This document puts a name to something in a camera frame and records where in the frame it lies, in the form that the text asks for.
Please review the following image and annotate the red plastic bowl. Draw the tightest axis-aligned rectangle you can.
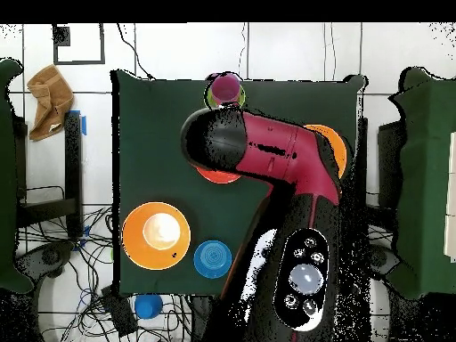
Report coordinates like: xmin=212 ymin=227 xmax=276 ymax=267
xmin=195 ymin=166 xmax=243 ymax=185

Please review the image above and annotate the green plastic bowl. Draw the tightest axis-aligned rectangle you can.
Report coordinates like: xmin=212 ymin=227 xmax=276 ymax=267
xmin=203 ymin=83 xmax=247 ymax=110

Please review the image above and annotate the purple plastic cup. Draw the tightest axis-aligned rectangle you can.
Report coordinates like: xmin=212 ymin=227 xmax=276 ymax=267
xmin=208 ymin=72 xmax=242 ymax=106

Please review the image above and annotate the blue plastic bowl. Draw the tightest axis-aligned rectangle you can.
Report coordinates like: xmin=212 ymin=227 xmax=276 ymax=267
xmin=192 ymin=240 xmax=233 ymax=280

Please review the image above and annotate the dark green table cloth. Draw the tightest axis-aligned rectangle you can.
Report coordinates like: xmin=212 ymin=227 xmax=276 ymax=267
xmin=110 ymin=69 xmax=368 ymax=298

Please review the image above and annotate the large orange plastic bowl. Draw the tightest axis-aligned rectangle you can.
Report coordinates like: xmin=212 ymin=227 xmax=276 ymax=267
xmin=121 ymin=201 xmax=192 ymax=271
xmin=304 ymin=124 xmax=348 ymax=181

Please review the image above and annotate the blue plastic cup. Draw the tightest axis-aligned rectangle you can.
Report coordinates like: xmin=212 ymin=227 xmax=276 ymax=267
xmin=134 ymin=294 xmax=164 ymax=320

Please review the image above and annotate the black power strip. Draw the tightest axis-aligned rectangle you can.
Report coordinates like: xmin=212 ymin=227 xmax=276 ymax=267
xmin=100 ymin=284 xmax=139 ymax=338

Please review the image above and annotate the black office chair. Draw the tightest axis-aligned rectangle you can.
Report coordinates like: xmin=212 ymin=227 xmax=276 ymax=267
xmin=370 ymin=243 xmax=402 ymax=282
xmin=15 ymin=241 xmax=76 ymax=286

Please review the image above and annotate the tan boot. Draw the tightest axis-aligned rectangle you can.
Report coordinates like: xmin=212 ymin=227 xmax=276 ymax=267
xmin=26 ymin=63 xmax=75 ymax=143

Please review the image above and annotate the green cloth covered table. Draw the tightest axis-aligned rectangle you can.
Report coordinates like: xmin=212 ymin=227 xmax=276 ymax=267
xmin=386 ymin=66 xmax=456 ymax=300
xmin=0 ymin=58 xmax=34 ymax=295

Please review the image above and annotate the black metal post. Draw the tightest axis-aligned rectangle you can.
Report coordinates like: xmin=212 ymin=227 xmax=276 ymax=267
xmin=355 ymin=117 xmax=369 ymax=200

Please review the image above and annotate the black metal frame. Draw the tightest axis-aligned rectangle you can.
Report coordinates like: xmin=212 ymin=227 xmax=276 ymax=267
xmin=13 ymin=110 xmax=85 ymax=240

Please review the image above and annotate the thin black cable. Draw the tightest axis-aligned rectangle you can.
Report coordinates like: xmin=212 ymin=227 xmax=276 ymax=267
xmin=116 ymin=23 xmax=155 ymax=81

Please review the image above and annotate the tangle of cables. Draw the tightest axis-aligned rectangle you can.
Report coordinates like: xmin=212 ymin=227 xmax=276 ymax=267
xmin=15 ymin=206 xmax=193 ymax=342

